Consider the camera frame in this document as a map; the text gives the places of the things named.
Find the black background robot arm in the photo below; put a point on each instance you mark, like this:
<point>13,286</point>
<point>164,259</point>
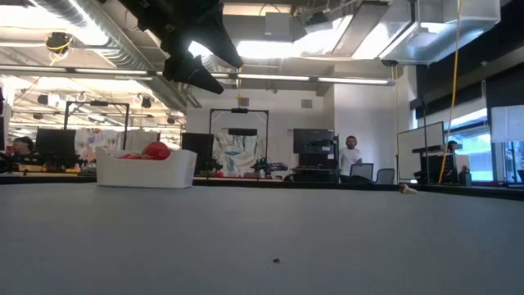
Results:
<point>268,167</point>
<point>210,166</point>

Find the long LED light bar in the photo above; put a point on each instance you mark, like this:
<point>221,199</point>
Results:
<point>352,80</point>

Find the patterned cloth backdrop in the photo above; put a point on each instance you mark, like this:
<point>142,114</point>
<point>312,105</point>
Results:
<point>237,151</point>

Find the grey office chair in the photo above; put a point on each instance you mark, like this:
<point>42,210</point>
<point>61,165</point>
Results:
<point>362,171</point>
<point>385,176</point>

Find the white patterned cloth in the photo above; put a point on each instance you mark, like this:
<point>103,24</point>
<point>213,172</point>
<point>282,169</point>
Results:
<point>102,139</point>

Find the black background rig frame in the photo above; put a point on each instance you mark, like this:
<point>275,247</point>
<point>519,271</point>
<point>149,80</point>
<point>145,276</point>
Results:
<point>239,110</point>

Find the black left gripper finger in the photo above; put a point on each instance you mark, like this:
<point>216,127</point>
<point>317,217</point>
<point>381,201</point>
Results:
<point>219,45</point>
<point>192,73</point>

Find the white whiteboard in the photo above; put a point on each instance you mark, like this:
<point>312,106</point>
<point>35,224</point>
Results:
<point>419,143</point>

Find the person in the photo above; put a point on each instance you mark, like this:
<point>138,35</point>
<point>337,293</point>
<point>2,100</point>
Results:
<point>22,149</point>
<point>350,157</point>
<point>452,144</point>

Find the silver spiral air duct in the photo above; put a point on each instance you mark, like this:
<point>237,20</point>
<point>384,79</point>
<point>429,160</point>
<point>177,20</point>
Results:
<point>123,55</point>

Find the beige toy mushroom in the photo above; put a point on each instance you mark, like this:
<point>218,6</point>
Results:
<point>408,189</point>

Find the black lamp frame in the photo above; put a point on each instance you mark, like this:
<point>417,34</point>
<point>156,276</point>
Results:
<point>98,103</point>

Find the white plastic basket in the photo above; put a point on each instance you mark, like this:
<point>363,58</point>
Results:
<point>145,174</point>

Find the black monitor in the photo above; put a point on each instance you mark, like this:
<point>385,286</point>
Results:
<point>55,143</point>
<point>313,141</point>
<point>200,145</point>

